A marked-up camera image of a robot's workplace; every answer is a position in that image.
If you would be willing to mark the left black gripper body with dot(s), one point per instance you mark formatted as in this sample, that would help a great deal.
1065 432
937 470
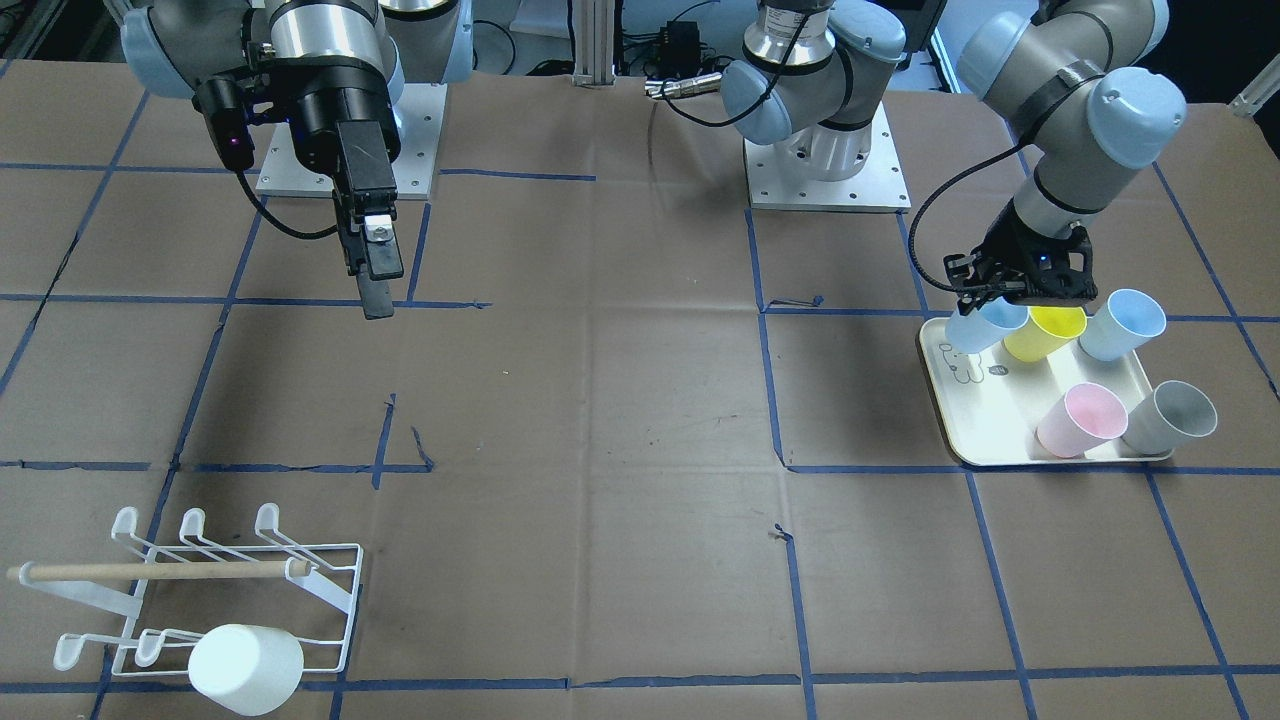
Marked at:
1010 251

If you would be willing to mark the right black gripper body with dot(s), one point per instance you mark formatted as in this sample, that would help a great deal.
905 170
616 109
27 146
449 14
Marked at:
334 122

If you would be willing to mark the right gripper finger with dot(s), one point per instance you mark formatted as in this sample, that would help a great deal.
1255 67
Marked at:
369 243

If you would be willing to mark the light blue cup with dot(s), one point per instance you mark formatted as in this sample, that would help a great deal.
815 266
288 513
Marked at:
984 326
1127 320

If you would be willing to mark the white ikea cup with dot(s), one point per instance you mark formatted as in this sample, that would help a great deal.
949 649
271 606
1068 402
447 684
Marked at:
249 669

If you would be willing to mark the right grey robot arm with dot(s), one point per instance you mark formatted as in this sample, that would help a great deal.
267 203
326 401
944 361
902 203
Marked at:
419 47

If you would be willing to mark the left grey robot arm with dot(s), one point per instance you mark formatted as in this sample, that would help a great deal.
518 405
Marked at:
806 96

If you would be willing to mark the yellow plastic cup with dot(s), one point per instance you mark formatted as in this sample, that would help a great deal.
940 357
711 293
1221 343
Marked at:
1046 331

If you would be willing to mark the pink plastic cup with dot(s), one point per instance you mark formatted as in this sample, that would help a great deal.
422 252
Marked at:
1085 417

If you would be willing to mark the grey plastic cup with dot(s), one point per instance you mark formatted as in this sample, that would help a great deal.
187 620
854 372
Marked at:
1174 414

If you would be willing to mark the wooden rack dowel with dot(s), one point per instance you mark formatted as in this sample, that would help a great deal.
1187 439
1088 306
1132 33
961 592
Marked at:
32 572

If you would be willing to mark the cream plastic tray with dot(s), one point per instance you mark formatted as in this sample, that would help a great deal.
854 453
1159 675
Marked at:
990 404

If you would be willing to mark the aluminium frame post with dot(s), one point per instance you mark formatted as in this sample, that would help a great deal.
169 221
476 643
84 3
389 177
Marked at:
595 40

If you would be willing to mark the white wire cup rack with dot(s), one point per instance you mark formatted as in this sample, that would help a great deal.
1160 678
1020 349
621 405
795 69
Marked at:
158 622

